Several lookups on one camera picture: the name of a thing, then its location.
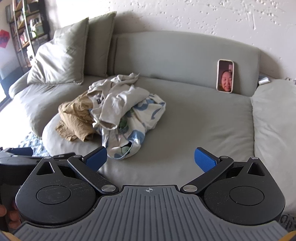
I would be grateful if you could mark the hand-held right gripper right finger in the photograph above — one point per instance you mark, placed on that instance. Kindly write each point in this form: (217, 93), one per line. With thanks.
(204, 161)

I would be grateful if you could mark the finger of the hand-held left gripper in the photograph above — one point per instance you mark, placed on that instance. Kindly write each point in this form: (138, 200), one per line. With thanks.
(16, 151)
(62, 156)

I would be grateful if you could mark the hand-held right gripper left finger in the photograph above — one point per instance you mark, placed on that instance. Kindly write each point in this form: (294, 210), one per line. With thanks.
(97, 158)

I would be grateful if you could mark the white blue floral garment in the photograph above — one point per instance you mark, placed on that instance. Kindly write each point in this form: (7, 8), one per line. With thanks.
(143, 115)

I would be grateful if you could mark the white t-shirt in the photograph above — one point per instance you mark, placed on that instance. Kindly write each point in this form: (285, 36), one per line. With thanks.
(120, 97)

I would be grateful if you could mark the person's left hand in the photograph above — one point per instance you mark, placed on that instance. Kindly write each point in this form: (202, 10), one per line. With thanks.
(10, 215)

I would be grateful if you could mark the blue patterned rug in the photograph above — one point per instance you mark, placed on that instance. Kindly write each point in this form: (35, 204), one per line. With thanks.
(32, 143)

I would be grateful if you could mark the tan garment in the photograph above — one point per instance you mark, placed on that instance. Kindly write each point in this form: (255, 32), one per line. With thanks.
(74, 115)

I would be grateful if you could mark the grey green sofa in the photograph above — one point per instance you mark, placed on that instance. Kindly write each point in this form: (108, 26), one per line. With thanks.
(185, 115)

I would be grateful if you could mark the pale grey sofa side cushion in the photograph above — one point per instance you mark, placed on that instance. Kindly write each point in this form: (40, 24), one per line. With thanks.
(275, 129)

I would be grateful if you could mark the smartphone in cream case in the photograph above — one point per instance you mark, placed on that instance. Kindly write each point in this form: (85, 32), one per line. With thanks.
(224, 76)

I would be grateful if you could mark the small grey box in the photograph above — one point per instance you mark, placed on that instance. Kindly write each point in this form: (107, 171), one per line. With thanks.
(264, 80)

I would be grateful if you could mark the large grey green cushion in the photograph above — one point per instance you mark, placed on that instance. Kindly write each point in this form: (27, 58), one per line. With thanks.
(60, 53)

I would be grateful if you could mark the metal and wood bookshelf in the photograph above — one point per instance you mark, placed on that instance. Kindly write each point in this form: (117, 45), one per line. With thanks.
(23, 34)

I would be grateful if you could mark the red wall poster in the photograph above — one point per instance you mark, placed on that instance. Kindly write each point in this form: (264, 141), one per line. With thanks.
(4, 39)

